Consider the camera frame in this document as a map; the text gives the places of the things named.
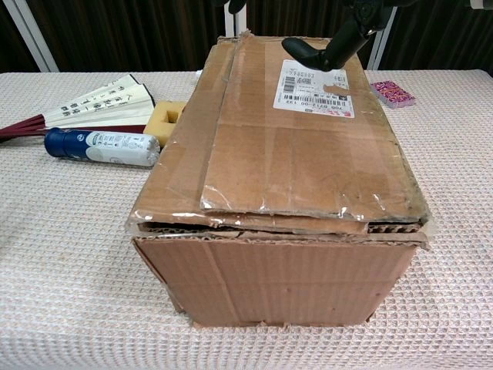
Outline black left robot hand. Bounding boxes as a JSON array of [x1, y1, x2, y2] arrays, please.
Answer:
[[225, 0, 253, 15]]

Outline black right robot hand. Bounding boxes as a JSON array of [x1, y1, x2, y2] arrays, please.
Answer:
[[281, 0, 421, 73]]

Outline brown cardboard box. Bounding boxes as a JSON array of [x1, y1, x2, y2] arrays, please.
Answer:
[[126, 30, 434, 331]]

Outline pink patterned card box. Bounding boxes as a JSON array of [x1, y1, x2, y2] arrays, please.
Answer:
[[369, 79, 418, 109]]

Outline dark brown curtain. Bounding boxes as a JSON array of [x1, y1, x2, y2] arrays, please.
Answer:
[[0, 0, 493, 74]]

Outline yellow sponge block square hole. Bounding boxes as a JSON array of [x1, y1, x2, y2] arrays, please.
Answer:
[[144, 99, 189, 148]]

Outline paper folding fan red ribs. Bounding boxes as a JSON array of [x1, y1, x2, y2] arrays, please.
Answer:
[[0, 72, 165, 144]]

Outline blue and white tube bottle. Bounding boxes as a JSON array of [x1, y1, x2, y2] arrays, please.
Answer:
[[43, 126, 161, 167]]

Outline beige waffle tablecloth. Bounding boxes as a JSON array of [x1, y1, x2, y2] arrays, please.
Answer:
[[0, 69, 493, 370]]

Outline upright white frame post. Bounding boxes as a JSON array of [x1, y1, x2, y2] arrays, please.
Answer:
[[224, 0, 247, 39]]

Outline slanted white frame post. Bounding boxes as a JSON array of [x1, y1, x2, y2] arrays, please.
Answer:
[[366, 5, 398, 71], [11, 0, 59, 73]]

